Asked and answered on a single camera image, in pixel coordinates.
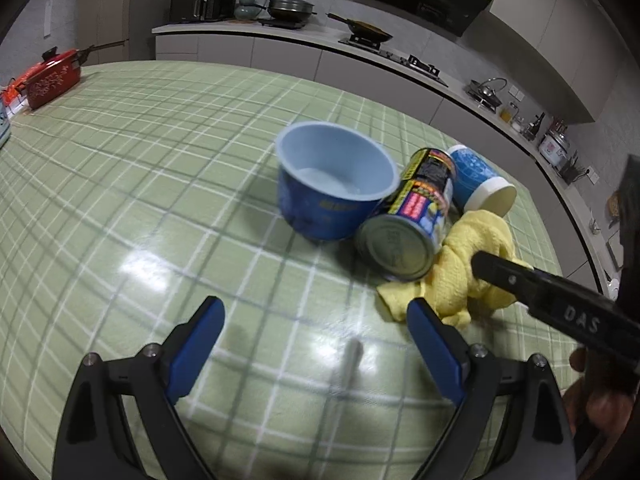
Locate yellow towel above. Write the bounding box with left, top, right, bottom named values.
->
left=376, top=210, right=532, bottom=330

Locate blue white paper cup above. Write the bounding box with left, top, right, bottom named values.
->
left=447, top=144, right=518, bottom=217

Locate black labelled tin can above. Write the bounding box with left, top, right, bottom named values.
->
left=355, top=148, right=457, bottom=282

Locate blue plastic bowl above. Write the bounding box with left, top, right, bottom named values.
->
left=274, top=122, right=399, bottom=240

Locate person's right hand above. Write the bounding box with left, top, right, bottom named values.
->
left=563, top=347, right=634, bottom=441

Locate round bamboo basket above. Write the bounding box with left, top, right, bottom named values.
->
left=606, top=192, right=620, bottom=222

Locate black utensil holder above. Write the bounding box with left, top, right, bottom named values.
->
left=560, top=152, right=589, bottom=184

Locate white rice cooker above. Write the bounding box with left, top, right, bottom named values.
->
left=538, top=119, right=570, bottom=169

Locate dark sauce bottle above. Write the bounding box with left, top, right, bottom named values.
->
left=522, top=112, right=546, bottom=141

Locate green checkered tablecloth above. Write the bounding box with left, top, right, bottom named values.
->
left=0, top=60, right=582, bottom=480

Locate oil bottle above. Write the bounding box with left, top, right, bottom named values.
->
left=499, top=101, right=520, bottom=124

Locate gas stove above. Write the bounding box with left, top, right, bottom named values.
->
left=338, top=35, right=448, bottom=88

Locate white blue plastic tub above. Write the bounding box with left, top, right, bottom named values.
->
left=0, top=106, right=11, bottom=148

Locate frying pan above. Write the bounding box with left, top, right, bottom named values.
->
left=326, top=13, right=393, bottom=44

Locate red enamel pot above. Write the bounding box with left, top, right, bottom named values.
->
left=15, top=49, right=81, bottom=110

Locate black microwave oven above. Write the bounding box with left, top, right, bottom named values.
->
left=169, top=0, right=236, bottom=24

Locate black lidded wok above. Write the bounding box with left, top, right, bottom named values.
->
left=267, top=0, right=314, bottom=24

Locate grey refrigerator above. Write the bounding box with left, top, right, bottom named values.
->
left=77, top=0, right=170, bottom=65

